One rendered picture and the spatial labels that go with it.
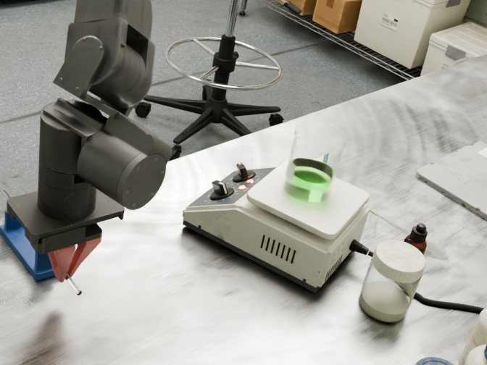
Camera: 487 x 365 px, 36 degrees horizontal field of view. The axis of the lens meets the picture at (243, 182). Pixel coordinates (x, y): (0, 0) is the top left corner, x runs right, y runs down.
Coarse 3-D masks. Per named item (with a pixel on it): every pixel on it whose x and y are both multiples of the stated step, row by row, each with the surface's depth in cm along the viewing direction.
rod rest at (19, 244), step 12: (0, 228) 89; (12, 228) 89; (12, 240) 87; (24, 240) 88; (24, 252) 86; (24, 264) 85; (36, 264) 84; (48, 264) 84; (36, 276) 84; (48, 276) 84
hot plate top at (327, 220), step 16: (272, 176) 94; (256, 192) 90; (272, 192) 91; (336, 192) 94; (352, 192) 94; (272, 208) 88; (288, 208) 89; (304, 208) 89; (320, 208) 90; (336, 208) 91; (352, 208) 91; (304, 224) 87; (320, 224) 87; (336, 224) 88
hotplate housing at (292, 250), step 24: (192, 216) 95; (216, 216) 93; (240, 216) 91; (264, 216) 90; (360, 216) 94; (216, 240) 95; (240, 240) 92; (264, 240) 90; (288, 240) 88; (312, 240) 87; (336, 240) 89; (264, 264) 92; (288, 264) 90; (312, 264) 88; (336, 264) 92; (312, 288) 90
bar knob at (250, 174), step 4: (236, 164) 101; (240, 164) 100; (240, 168) 98; (244, 168) 98; (240, 172) 99; (244, 172) 98; (248, 172) 100; (252, 172) 100; (236, 176) 100; (240, 176) 100; (244, 176) 98; (248, 176) 99; (252, 176) 99; (236, 180) 99; (240, 180) 99; (244, 180) 98
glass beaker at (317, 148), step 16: (304, 128) 90; (320, 128) 91; (336, 128) 90; (304, 144) 86; (320, 144) 92; (336, 144) 90; (288, 160) 90; (304, 160) 87; (320, 160) 86; (336, 160) 87; (288, 176) 90; (304, 176) 88; (320, 176) 87; (288, 192) 90; (304, 192) 89; (320, 192) 89
